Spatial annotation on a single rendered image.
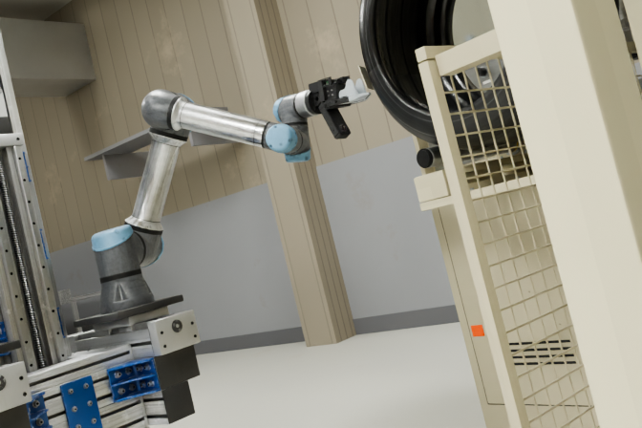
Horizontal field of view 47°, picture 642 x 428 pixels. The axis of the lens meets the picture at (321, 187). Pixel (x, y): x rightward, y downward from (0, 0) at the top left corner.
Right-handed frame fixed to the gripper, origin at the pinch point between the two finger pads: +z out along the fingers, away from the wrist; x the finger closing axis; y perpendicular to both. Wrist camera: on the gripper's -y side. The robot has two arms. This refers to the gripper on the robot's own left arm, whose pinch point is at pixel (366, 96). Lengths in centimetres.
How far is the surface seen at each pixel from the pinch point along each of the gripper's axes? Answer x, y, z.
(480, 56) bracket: -59, -5, 79
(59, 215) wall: 175, -24, -651
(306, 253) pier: 207, -78, -289
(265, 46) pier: 209, 78, -300
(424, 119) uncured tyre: -11.5, -9.2, 27.6
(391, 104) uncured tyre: -11.2, -4.3, 18.3
